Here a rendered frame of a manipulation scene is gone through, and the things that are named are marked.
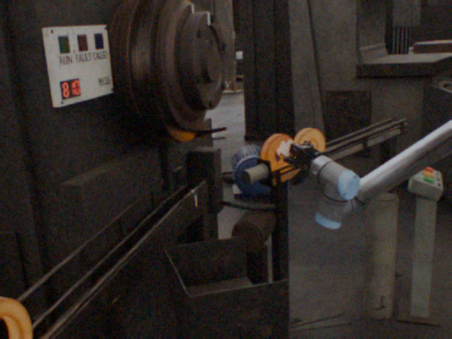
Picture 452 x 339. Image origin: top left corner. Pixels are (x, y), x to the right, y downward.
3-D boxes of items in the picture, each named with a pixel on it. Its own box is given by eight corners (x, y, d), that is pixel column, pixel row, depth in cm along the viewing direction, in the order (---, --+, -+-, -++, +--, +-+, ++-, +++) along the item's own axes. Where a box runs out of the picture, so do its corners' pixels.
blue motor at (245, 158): (234, 204, 381) (232, 157, 371) (230, 182, 435) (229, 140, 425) (278, 201, 378) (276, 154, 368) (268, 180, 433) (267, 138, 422)
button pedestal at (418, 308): (397, 324, 217) (404, 178, 199) (399, 297, 238) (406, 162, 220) (440, 330, 211) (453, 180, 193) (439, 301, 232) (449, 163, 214)
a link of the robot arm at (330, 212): (347, 225, 194) (357, 195, 188) (331, 234, 186) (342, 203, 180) (324, 214, 199) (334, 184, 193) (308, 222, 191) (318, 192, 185)
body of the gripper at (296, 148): (304, 139, 199) (327, 152, 191) (299, 159, 204) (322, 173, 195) (289, 142, 196) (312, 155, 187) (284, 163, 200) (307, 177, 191)
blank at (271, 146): (258, 139, 203) (263, 140, 200) (288, 129, 210) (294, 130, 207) (263, 178, 208) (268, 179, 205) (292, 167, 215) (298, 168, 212)
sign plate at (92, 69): (53, 107, 128) (41, 28, 122) (108, 92, 150) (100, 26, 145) (61, 107, 127) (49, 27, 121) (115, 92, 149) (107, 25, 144)
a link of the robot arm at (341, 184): (339, 204, 179) (348, 177, 175) (312, 187, 188) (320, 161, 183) (357, 199, 184) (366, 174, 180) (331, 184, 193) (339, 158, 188)
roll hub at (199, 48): (181, 117, 151) (174, 13, 143) (214, 102, 175) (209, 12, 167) (199, 117, 149) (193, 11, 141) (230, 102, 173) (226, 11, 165)
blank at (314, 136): (289, 134, 210) (295, 135, 207) (317, 123, 217) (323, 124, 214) (293, 170, 215) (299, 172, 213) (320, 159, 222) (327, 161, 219)
